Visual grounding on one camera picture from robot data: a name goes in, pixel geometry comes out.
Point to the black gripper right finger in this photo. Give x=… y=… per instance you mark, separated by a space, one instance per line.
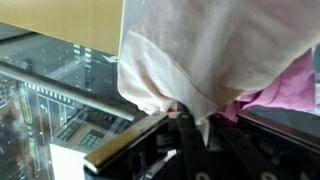
x=255 y=164

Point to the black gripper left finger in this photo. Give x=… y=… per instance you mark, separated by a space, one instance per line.
x=196 y=157

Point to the magenta pink garment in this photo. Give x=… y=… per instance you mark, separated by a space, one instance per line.
x=293 y=89

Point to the peach pink garment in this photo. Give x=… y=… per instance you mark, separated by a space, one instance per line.
x=207 y=53

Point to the metal window handrail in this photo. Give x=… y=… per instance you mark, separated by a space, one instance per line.
x=84 y=97

